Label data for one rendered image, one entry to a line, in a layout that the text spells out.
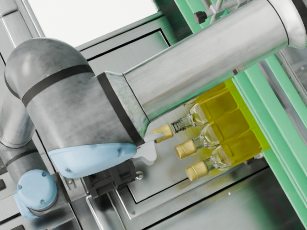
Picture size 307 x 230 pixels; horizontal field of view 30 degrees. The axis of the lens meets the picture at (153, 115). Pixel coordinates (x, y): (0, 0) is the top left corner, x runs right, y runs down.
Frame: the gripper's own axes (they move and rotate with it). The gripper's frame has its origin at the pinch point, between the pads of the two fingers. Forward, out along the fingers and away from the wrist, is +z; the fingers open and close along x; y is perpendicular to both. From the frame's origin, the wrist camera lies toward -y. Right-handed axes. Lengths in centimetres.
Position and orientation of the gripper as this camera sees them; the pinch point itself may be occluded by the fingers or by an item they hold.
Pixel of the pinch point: (156, 135)
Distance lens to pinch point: 135.6
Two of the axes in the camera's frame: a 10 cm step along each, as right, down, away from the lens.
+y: 4.2, 8.9, -1.9
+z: 9.0, -3.9, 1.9
